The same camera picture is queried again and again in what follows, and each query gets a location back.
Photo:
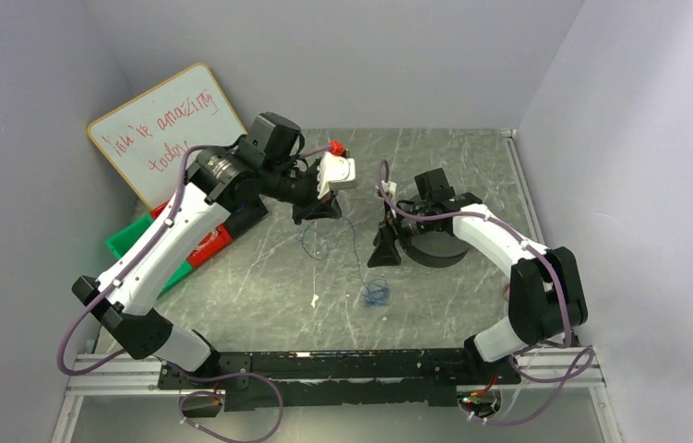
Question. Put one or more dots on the black bin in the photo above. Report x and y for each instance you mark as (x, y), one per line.
(245, 217)

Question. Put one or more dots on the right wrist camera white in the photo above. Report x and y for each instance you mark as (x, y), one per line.
(387, 190)

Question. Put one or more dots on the black spool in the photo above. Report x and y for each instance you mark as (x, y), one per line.
(439, 249)

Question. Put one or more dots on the whiteboard with red writing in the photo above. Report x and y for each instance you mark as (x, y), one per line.
(146, 138)

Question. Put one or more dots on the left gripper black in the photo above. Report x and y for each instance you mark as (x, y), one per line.
(315, 199)

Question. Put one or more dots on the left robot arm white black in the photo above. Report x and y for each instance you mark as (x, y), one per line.
(214, 183)

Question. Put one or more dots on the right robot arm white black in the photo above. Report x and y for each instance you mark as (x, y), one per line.
(545, 293)

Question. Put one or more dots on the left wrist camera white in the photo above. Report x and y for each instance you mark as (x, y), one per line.
(336, 170)

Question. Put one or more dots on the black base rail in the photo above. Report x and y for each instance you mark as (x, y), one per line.
(436, 377)

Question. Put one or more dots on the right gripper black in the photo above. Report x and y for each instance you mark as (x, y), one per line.
(392, 229)

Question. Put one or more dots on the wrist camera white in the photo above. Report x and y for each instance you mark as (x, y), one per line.
(387, 190)
(336, 170)

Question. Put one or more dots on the red bin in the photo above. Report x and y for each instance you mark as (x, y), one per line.
(211, 244)

